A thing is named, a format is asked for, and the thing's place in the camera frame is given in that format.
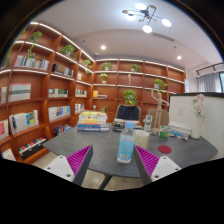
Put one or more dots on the white ceramic vase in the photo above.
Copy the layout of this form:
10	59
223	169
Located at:
196	128

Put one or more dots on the chair with dark jacket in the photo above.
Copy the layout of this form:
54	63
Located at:
128	112

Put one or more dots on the clear water bottle blue cap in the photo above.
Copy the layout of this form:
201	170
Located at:
126	146

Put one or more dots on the white partition dark top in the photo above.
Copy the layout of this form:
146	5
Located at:
213	123

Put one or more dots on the branched ceiling lamp round bulbs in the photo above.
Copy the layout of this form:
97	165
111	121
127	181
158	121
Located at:
146	15

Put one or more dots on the grey curtain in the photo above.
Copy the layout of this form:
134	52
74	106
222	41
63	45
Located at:
209	82

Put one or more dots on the dark book stack orange print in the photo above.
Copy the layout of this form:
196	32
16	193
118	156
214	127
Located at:
117	125

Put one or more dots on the cream round cup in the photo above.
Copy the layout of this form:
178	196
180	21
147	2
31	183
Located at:
142	139

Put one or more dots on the tan chair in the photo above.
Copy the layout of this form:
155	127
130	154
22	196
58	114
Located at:
163	116

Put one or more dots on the white wall socket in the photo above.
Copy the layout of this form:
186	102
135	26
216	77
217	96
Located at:
180	110

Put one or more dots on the window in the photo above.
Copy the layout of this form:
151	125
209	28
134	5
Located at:
222	82

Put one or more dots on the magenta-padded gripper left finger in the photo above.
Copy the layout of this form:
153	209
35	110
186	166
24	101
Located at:
61	166

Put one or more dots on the recessed ceiling spotlight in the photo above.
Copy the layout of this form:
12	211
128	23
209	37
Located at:
179	57
103	47

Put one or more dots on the green tissue box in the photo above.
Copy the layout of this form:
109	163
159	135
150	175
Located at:
164	132

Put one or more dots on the black track light rail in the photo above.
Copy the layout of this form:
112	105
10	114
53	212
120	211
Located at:
210	67

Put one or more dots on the colourful book stack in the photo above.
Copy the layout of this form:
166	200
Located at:
92	121

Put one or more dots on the green and white carton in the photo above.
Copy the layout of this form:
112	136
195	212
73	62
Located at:
148	123

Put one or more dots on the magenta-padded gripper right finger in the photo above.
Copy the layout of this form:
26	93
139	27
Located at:
163	166

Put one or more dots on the wooden shelf unit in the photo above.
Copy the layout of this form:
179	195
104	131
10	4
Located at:
43	86

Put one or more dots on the flat round red coaster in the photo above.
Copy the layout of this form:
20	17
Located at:
164	149

